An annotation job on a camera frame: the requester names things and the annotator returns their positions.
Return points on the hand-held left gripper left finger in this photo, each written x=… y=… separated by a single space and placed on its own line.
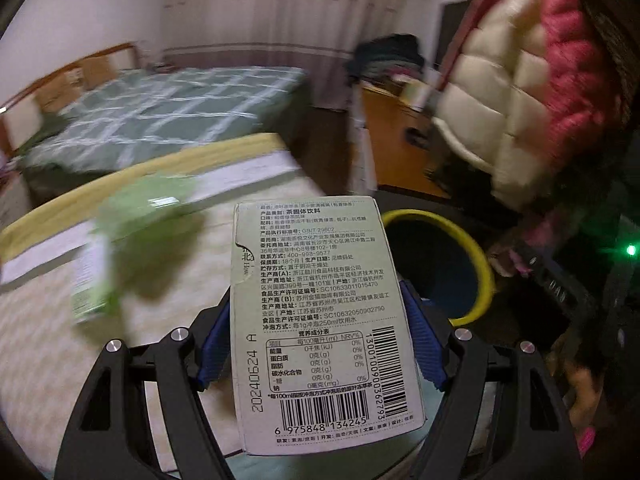
x=217 y=340

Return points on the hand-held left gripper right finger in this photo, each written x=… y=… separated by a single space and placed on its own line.
x=425 y=340

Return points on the yellow-rimmed dark blue trash bin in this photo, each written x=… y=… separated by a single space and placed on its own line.
x=430 y=260

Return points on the pale green cardboard box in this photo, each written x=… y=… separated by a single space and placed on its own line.
x=325 y=335

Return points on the bright green box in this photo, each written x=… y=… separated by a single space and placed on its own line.
x=130 y=240

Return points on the wooden dresser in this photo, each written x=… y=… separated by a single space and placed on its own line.
x=390 y=150

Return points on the cream puffer jacket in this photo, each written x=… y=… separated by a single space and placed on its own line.
x=490 y=110

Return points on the pink puffer jacket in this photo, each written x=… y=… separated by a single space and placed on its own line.
x=575 y=60

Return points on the light green packet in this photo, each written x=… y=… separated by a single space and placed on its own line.
x=417 y=94

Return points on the pile of folded clothes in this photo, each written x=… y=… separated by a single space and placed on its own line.
x=390 y=55

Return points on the wooden headboard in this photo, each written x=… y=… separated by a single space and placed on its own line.
x=60 y=80

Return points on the striped beige curtain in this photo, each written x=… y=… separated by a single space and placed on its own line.
x=300 y=20

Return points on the black wall panel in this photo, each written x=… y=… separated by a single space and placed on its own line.
x=452 y=35

